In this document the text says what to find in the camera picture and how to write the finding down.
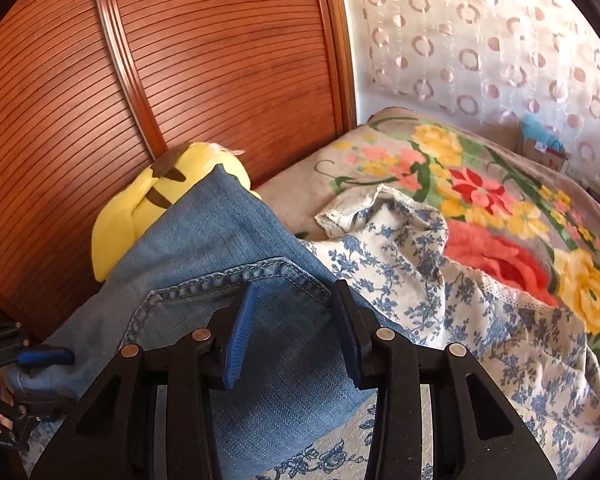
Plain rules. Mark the wooden slatted wardrobe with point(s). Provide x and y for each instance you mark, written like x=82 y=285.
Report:
x=205 y=60

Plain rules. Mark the sheer circle-pattern curtain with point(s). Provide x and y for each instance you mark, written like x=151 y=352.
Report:
x=480 y=35

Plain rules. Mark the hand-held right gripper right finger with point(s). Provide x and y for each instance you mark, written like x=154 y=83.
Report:
x=352 y=350

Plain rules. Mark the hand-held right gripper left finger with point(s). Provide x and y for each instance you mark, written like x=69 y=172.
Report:
x=240 y=340

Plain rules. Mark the yellow plush toy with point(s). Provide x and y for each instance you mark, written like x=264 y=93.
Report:
x=115 y=230

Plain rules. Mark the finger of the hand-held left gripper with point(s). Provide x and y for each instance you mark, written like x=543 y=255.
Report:
x=35 y=358
x=47 y=407

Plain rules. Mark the person's left hand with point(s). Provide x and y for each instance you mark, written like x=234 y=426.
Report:
x=5 y=416

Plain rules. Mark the colourful flower blanket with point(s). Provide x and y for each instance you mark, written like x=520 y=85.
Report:
x=480 y=185

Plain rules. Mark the small cardboard box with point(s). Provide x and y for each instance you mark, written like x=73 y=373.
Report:
x=547 y=152

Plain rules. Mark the blue floral bed sheet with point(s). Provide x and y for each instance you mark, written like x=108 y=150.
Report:
x=405 y=270

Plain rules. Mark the blue denim pants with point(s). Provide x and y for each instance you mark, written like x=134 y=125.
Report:
x=205 y=240

